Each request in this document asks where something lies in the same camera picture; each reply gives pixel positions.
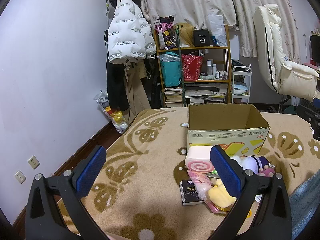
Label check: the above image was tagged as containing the white-haired purple doll plush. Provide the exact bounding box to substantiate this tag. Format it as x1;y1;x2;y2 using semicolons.
231;155;275;177

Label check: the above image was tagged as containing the yellow bear plush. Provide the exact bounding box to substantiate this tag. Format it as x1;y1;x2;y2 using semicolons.
208;179;236;210

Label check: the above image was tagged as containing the pink bagged soft item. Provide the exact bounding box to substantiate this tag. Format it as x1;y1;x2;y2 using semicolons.
188;170;219;213

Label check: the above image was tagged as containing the black Face tissue pack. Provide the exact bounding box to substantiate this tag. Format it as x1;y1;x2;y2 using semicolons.
179;179;203;206

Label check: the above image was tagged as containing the pink swirl roll plush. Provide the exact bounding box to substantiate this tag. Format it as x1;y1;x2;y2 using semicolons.
185;146;214;173

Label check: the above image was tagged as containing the cream recliner chair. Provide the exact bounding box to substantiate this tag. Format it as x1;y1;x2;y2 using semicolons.
253;4;319;101

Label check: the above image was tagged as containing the open cardboard box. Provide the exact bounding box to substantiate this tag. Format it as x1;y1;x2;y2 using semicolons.
187;103;270;157

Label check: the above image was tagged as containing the dark monitor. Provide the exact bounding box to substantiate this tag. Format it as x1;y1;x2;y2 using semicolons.
310;35;320;64

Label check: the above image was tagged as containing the white rolling cart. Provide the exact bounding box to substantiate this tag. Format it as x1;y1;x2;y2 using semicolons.
232;64;252;104

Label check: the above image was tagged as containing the cosmetic bottles group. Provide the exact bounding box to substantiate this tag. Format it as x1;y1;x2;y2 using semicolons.
206;59;228;80

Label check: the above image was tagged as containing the pile of books and papers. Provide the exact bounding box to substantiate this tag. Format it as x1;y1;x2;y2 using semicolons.
184;82;228;104

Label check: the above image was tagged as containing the plastic bag on floor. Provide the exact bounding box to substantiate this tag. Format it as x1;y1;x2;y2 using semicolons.
94;90;128;134

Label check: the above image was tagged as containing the wooden bookshelf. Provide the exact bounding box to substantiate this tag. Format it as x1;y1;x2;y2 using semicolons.
153;23;232;107

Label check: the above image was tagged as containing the red patterned bag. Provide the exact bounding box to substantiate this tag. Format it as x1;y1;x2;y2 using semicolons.
182;54;203;82

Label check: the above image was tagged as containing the black hanging garment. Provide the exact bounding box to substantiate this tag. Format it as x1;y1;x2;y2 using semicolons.
104;29;131;112

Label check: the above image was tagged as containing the white plastic bag on shelf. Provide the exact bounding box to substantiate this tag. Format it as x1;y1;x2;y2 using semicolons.
207;14;228;47

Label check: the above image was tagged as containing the black box marked 40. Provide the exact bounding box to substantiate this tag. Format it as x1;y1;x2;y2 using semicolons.
193;29;210;47

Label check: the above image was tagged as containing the stack of books left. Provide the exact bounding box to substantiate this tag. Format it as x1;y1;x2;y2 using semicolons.
164;87;184;108

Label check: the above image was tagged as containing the teal bag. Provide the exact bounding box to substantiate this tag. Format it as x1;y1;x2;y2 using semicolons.
158;52;181;87

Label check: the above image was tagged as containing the blonde wig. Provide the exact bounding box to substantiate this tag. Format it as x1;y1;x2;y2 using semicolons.
175;23;195;47

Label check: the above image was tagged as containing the beige trench coat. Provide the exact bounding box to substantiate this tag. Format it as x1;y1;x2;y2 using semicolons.
123;61;150;124

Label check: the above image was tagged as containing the floral curtain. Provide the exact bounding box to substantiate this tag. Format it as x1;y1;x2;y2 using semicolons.
142;0;300;62

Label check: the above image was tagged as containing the colourful cartoon bag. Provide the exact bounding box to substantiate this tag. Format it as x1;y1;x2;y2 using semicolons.
154;16;177;50

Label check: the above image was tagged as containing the white puffer jacket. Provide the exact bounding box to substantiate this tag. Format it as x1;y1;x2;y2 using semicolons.
107;0;156;64

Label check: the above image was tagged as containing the wall power outlet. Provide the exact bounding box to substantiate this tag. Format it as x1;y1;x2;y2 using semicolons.
28;155;40;170

